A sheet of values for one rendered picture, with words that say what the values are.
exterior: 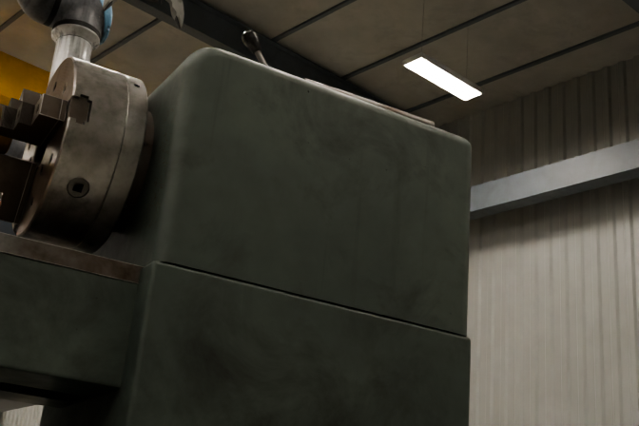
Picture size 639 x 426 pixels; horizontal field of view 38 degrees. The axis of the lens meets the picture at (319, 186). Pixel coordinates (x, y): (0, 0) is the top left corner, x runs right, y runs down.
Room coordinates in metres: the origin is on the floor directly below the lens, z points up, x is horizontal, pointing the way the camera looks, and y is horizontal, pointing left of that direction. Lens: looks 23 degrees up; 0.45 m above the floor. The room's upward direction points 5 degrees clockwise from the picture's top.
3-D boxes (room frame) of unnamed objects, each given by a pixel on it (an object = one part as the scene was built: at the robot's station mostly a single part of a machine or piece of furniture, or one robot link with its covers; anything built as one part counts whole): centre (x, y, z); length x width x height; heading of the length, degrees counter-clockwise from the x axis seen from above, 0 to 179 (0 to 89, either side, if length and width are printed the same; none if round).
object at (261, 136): (1.68, 0.08, 1.06); 0.59 x 0.48 x 0.39; 119
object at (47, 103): (1.35, 0.45, 1.09); 0.12 x 0.11 x 0.05; 29
